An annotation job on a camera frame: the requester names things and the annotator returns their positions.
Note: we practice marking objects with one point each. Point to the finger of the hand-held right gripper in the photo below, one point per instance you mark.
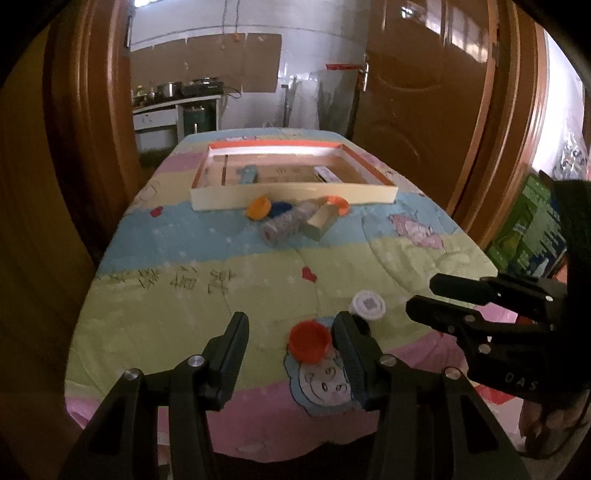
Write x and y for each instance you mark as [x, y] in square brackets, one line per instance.
[452, 316]
[498, 290]

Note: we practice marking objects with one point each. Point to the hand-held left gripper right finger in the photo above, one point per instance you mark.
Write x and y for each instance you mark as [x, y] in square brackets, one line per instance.
[347, 355]

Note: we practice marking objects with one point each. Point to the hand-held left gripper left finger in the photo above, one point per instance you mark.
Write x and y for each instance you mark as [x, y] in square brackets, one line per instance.
[233, 355]

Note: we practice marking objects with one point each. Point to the red cap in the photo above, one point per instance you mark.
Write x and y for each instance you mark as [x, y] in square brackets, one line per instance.
[308, 342]

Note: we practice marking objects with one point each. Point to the white cap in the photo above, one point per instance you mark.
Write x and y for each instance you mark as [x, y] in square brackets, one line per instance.
[367, 304]

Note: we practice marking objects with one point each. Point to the gold rectangular box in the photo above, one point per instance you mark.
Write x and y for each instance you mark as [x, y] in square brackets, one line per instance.
[318, 225]

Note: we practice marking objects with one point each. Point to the clear plastic bottle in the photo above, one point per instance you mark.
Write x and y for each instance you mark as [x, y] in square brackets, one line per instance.
[281, 227]

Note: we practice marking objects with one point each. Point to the orange translucent lid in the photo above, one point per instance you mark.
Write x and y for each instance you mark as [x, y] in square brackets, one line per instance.
[344, 206]

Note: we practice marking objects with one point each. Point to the shallow cardboard tray box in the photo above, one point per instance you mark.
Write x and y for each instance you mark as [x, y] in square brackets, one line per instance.
[286, 193]

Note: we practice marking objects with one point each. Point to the person's right hand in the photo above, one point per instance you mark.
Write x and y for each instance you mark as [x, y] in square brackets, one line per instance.
[554, 427]

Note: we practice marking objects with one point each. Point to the green printed carton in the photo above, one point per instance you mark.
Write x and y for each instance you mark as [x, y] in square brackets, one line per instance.
[526, 230]

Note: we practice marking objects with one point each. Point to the small orange cap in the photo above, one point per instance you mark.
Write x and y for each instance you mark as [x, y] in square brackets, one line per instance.
[257, 207]

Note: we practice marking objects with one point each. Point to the blue cap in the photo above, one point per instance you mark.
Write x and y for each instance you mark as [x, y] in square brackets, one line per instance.
[280, 210]

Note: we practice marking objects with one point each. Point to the blue tube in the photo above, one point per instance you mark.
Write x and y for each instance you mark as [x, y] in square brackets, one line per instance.
[249, 174]

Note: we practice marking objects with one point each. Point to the white flat printed box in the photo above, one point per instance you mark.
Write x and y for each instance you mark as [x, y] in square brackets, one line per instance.
[327, 173]

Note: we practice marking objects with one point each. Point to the brown wooden door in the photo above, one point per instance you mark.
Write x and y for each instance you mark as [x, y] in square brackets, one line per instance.
[415, 115]

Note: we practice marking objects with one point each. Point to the green cylinder under counter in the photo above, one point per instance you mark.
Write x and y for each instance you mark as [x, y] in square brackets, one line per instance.
[199, 119]

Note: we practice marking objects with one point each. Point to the clear plastic sheet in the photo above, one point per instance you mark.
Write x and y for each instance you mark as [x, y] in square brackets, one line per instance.
[334, 104]

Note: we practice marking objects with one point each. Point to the white kitchen counter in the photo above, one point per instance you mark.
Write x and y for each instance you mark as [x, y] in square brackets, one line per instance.
[154, 120]

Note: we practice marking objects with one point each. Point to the black gas stove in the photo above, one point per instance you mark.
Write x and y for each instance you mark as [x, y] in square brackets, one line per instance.
[203, 87]

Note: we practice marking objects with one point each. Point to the red paper strip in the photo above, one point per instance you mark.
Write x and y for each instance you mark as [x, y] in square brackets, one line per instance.
[341, 67]

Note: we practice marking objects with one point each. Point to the metal pot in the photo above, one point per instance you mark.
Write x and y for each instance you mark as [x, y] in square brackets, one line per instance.
[168, 90]

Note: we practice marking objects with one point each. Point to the brown wooden door frame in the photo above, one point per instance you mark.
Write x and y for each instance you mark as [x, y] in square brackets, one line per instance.
[92, 115]

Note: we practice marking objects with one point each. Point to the cardboard sheet on wall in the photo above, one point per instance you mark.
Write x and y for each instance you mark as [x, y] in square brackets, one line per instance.
[207, 60]

